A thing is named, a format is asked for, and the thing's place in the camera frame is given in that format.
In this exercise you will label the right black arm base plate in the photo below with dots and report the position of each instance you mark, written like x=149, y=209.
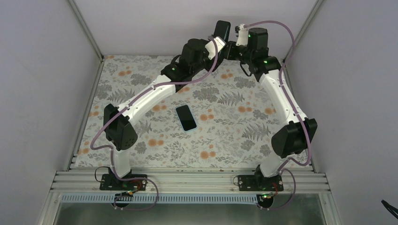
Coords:
x=247, y=183

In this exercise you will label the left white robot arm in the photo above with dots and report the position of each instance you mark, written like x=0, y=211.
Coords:
x=119, y=120

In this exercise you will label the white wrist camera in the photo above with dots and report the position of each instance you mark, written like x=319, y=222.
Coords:
x=242, y=35
x=214, y=46

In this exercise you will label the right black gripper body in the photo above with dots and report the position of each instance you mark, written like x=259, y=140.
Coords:
x=233, y=56

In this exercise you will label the black object at right edge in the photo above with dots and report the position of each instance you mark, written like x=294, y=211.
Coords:
x=391, y=209

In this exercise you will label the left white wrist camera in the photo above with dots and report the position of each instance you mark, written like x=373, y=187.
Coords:
x=214, y=46

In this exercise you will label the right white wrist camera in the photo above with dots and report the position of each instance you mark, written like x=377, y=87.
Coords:
x=242, y=35

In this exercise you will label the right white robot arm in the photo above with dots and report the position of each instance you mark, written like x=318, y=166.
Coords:
x=297, y=131

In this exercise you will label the phone in light blue case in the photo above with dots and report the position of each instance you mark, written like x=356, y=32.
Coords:
x=186, y=118

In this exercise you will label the aluminium front rail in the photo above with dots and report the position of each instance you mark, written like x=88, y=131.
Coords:
x=195, y=182

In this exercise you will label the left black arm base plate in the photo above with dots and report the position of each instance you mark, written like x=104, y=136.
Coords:
x=110, y=182

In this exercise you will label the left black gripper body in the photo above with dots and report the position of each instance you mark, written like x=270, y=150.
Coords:
x=197, y=68

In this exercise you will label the light blue slotted cable duct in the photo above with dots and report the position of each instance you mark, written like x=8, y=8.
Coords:
x=161, y=199

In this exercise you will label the phone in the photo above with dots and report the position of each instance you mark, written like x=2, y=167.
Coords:
x=186, y=118
x=222, y=30

